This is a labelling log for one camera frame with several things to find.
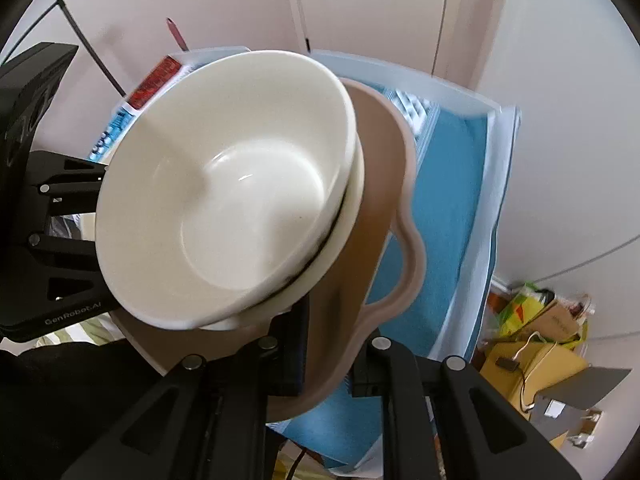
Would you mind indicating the grey flat folder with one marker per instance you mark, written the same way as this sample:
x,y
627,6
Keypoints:
x,y
585,385

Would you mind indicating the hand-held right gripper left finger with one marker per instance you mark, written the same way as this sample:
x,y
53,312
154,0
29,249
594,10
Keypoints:
x,y
300,350

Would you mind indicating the black metal stand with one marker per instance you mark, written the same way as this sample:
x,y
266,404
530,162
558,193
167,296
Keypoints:
x,y
95,55

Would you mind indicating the brown paper bag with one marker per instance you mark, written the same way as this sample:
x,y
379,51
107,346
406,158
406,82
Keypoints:
x,y
562,322

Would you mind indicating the black power adapter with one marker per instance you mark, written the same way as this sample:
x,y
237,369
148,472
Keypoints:
x,y
506,363

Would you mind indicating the cream bowl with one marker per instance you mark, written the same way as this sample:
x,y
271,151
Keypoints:
x,y
351,200
225,185

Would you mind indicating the pink plastic stick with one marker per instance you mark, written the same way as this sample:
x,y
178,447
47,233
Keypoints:
x,y
176,35

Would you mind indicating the green striped blanket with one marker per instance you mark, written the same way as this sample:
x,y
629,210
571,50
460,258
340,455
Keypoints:
x,y
85,332

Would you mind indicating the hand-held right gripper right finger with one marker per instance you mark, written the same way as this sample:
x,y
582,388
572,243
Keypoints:
x,y
370,375

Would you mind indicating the green yellow shopping bag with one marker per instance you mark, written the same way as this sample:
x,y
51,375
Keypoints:
x,y
522,310

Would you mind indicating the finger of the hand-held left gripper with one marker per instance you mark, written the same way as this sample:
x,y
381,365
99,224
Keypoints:
x,y
65,255
65,177

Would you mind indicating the yellow cardboard box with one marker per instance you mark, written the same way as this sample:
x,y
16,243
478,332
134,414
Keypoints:
x,y
545,370

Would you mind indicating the blue patterned tablecloth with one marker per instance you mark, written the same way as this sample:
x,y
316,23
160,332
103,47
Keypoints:
x,y
450,170

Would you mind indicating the white door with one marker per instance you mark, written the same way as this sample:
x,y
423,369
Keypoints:
x,y
370,10

